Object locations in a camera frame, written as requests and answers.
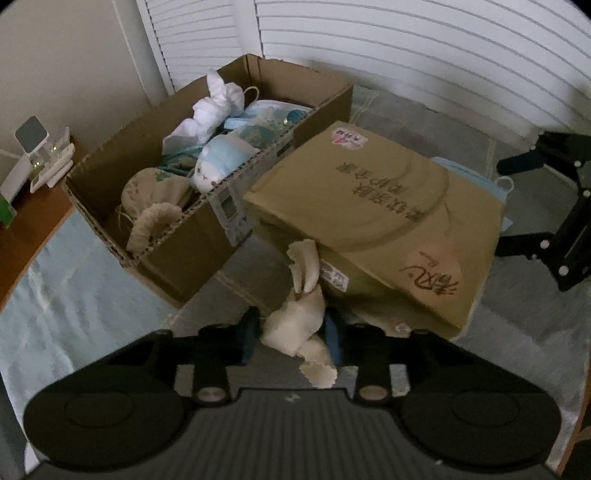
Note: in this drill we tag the white cloth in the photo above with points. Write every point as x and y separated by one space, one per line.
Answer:
217 106

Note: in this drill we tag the light blue table mat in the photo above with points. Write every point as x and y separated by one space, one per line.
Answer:
60 300

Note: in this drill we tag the cardboard box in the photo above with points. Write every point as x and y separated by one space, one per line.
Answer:
184 258

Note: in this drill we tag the green bottle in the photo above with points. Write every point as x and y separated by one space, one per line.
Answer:
5 212

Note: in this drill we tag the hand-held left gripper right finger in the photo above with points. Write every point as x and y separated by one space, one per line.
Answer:
332 337

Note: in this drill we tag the beige knitted slipper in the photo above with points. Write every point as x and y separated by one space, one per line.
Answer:
154 221

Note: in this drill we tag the closed brown cardboard package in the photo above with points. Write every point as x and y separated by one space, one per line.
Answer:
369 207

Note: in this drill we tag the beige frayed cloth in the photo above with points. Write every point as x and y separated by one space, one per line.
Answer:
295 323

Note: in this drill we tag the white window blinds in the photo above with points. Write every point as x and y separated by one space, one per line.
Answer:
369 37

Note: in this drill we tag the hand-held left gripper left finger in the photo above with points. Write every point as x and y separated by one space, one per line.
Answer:
251 332

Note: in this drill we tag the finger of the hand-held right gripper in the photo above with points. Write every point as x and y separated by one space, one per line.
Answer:
517 162
521 245

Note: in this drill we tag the blue face mask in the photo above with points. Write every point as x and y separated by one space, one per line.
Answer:
184 150
471 180

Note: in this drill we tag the white router with phone stand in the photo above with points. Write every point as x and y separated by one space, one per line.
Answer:
32 134

